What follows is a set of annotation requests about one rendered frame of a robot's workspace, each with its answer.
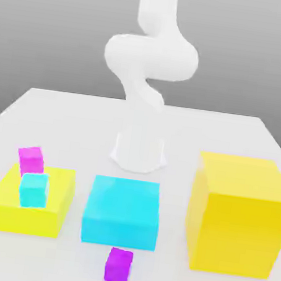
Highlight small magenta cube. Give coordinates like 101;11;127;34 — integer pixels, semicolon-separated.
14;143;48;180

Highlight small cyan cube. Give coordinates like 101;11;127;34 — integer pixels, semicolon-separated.
16;170;52;211

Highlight small purple cube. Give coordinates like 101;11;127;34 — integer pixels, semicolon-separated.
103;246;135;281

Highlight large cyan box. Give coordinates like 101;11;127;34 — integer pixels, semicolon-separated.
79;173;165;253

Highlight large golden yellow box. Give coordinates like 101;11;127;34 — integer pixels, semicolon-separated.
179;150;281;281

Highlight large lemon yellow box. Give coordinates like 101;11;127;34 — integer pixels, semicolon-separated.
0;160;79;241

